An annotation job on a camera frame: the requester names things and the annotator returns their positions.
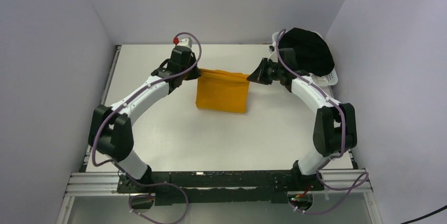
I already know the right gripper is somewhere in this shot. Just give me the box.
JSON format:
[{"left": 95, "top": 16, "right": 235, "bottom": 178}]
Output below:
[{"left": 248, "top": 58, "right": 284, "bottom": 85}]

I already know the yellow t shirt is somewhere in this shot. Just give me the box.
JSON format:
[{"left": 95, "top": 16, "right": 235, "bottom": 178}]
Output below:
[{"left": 196, "top": 69, "right": 249, "bottom": 114}]

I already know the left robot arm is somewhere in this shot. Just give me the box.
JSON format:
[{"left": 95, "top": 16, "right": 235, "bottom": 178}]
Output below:
[{"left": 89, "top": 44, "right": 201, "bottom": 192}]

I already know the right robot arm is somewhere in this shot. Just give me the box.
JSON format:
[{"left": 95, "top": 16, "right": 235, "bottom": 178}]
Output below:
[{"left": 247, "top": 48, "right": 357, "bottom": 190}]

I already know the black t shirt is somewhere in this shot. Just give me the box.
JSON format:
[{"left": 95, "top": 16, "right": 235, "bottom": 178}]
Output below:
[{"left": 278, "top": 27, "right": 335, "bottom": 76}]

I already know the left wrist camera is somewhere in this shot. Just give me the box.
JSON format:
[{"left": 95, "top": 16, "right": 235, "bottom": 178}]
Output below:
[{"left": 173, "top": 36, "right": 193, "bottom": 49}]

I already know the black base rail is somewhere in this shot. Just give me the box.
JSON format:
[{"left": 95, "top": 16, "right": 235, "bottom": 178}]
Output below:
[{"left": 117, "top": 169, "right": 322, "bottom": 206}]

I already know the black cable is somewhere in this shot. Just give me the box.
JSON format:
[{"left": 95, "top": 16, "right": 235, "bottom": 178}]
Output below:
[{"left": 400, "top": 206, "right": 447, "bottom": 224}]

